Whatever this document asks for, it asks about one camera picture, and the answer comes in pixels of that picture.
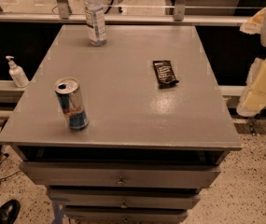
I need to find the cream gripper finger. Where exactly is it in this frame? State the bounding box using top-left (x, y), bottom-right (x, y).
top-left (240, 7), bottom-right (266, 35)
top-left (236, 58), bottom-right (266, 117)

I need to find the redbull can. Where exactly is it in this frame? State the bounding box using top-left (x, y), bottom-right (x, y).
top-left (54, 77), bottom-right (88, 131)

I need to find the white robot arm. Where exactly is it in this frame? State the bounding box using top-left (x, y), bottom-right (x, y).
top-left (236, 7), bottom-right (266, 117)

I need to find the black snack bar wrapper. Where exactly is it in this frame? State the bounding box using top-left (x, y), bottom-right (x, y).
top-left (152, 60), bottom-right (178, 89)

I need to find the grey drawer cabinet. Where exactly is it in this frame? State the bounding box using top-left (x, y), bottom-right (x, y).
top-left (0, 24), bottom-right (243, 224)

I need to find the clear plastic water bottle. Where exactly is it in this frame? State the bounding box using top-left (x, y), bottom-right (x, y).
top-left (84, 0), bottom-right (106, 46)

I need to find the middle grey drawer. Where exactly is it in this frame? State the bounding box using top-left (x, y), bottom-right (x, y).
top-left (48, 189), bottom-right (200, 209)

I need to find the grey drawer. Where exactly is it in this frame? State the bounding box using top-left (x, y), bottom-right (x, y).
top-left (48, 189), bottom-right (200, 209)
top-left (64, 207), bottom-right (188, 224)
top-left (20, 161), bottom-right (220, 189)

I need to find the bottom grey drawer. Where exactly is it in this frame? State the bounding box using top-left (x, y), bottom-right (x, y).
top-left (64, 207), bottom-right (188, 224)

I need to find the top grey drawer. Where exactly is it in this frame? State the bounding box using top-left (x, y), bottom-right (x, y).
top-left (20, 161), bottom-right (220, 189)

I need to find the white pump sanitizer bottle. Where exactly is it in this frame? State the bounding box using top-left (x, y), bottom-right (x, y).
top-left (6, 56), bottom-right (29, 88)

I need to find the metal railing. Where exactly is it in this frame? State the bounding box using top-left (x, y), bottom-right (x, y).
top-left (0, 0), bottom-right (266, 26)

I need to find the black leather shoe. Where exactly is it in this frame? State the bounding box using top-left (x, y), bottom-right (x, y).
top-left (0, 200), bottom-right (21, 224)

